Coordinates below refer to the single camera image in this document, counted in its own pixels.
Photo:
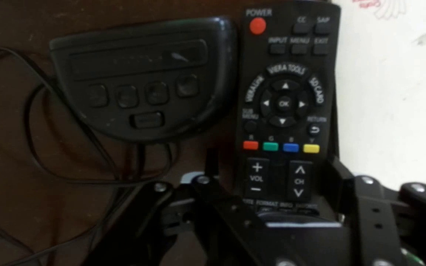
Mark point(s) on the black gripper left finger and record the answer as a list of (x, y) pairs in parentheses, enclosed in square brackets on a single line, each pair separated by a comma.
[(211, 164)]

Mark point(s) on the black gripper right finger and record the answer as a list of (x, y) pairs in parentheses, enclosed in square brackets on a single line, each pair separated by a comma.
[(343, 186)]

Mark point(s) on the black TV remote coloured buttons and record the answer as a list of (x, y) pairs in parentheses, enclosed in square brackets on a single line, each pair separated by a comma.
[(285, 96)]

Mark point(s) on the black half-round clock device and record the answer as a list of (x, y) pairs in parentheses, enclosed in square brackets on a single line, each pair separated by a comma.
[(149, 81)]

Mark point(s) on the white paper notebook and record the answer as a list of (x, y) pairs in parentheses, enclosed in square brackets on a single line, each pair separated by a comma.
[(381, 89)]

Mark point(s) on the dark wooden side table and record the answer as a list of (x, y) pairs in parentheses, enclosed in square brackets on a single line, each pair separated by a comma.
[(35, 208)]

